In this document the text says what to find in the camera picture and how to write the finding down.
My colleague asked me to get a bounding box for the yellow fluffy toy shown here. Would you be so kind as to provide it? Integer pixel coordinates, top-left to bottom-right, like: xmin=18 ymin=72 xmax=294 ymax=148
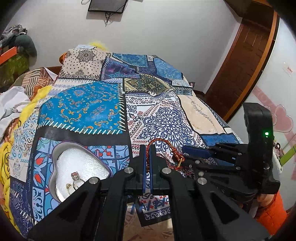
xmin=88 ymin=40 xmax=109 ymax=50

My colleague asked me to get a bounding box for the white wardrobe with pink hearts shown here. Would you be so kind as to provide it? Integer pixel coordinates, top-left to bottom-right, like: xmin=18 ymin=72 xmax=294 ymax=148
xmin=228 ymin=19 xmax=296 ymax=209

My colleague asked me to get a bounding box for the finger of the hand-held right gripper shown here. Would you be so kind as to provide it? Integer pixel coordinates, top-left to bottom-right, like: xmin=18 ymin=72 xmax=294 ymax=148
xmin=182 ymin=157 xmax=250 ymax=195
xmin=182 ymin=143 xmax=250 ymax=163

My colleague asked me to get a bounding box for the brown striped cloth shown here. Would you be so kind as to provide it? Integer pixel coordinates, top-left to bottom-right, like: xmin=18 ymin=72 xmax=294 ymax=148
xmin=9 ymin=67 xmax=58 ymax=100

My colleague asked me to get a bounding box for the black wall screen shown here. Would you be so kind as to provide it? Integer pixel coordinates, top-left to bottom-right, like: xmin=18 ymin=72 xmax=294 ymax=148
xmin=88 ymin=0 xmax=128 ymax=13

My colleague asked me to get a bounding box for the blue patchwork printed blanket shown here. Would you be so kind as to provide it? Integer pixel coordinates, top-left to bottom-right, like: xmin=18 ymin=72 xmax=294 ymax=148
xmin=8 ymin=47 xmax=245 ymax=239

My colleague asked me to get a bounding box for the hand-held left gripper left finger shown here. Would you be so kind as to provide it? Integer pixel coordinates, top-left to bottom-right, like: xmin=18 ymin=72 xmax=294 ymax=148
xmin=28 ymin=145 xmax=148 ymax=241

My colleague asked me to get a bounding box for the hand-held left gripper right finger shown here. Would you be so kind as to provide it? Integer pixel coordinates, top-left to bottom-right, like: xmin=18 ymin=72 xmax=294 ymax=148
xmin=149 ymin=145 xmax=271 ymax=241

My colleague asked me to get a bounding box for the brown wooden door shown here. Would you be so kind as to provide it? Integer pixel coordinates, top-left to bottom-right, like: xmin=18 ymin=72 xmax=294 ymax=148
xmin=205 ymin=0 xmax=279 ymax=122

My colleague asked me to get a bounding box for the white heart-shaped jewelry box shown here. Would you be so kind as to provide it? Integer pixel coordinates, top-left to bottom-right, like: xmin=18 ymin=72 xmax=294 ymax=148
xmin=51 ymin=141 xmax=112 ymax=203

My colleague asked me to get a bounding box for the white cloth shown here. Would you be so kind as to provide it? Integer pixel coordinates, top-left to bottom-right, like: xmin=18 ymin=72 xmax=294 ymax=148
xmin=0 ymin=86 xmax=31 ymax=138

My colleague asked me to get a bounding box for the person's right forearm orange sleeve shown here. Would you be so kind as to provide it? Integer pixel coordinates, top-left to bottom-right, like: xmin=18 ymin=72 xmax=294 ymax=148
xmin=253 ymin=192 xmax=288 ymax=235

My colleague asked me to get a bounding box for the orange bar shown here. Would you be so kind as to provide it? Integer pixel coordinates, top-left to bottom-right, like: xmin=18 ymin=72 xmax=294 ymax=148
xmin=0 ymin=46 xmax=18 ymax=66

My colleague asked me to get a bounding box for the black screen cable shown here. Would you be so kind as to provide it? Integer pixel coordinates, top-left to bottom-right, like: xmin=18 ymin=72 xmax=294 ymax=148
xmin=105 ymin=11 xmax=116 ymax=27

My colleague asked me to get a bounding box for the green patterned cloth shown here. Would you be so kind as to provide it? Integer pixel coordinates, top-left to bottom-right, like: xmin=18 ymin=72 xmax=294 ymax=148
xmin=0 ymin=53 xmax=30 ymax=90

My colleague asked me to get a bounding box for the beige patterned bed sheet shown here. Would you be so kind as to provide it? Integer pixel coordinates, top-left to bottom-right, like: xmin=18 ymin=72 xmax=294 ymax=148
xmin=122 ymin=197 xmax=175 ymax=241

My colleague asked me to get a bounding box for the silver ring with pink gem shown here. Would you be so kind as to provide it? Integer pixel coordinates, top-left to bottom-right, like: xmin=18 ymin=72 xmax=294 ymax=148
xmin=70 ymin=171 xmax=85 ymax=189

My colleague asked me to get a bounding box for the red and gold braided bracelet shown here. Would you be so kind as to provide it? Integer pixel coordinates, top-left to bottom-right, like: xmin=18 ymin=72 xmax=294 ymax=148
xmin=145 ymin=138 xmax=185 ymax=172

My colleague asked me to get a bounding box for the yellow cloth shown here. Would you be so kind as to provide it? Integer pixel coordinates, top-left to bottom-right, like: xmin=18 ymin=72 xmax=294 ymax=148
xmin=0 ymin=85 xmax=54 ymax=232

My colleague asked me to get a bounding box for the pile of dark clothes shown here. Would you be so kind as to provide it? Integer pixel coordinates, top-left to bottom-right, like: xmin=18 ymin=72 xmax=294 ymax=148
xmin=0 ymin=24 xmax=38 ymax=58

